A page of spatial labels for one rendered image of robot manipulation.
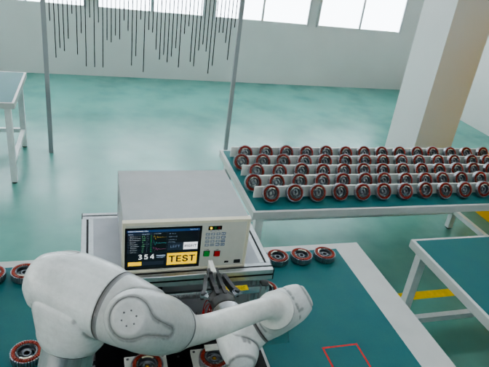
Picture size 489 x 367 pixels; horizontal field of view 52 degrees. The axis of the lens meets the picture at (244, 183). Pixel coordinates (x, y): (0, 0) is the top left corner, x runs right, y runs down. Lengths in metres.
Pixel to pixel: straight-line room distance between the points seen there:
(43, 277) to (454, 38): 4.63
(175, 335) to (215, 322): 0.25
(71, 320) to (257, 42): 7.47
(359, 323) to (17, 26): 6.59
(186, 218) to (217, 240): 0.14
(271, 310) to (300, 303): 0.13
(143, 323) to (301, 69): 7.89
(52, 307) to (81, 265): 0.09
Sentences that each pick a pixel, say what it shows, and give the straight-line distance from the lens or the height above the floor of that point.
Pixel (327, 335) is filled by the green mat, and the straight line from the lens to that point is 2.20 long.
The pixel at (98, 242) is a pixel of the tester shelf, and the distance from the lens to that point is 1.93.
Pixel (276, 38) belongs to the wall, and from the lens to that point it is 8.30.
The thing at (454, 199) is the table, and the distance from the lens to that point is 3.70.
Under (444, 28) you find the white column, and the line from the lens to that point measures 5.19.
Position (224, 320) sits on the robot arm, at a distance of 1.16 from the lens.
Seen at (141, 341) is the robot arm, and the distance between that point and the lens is 0.86.
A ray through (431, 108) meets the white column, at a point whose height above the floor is 0.88.
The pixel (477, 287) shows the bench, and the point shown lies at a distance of 2.83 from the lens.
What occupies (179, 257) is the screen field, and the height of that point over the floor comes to 1.17.
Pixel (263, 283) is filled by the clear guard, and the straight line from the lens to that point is 1.86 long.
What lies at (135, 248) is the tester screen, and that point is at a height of 1.22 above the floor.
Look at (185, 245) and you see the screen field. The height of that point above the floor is 1.22.
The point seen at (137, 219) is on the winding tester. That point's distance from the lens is 1.68.
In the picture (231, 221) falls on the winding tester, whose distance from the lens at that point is 1.72.
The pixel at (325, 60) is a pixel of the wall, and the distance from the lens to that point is 8.71.
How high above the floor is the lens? 2.20
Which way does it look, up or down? 27 degrees down
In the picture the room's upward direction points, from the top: 8 degrees clockwise
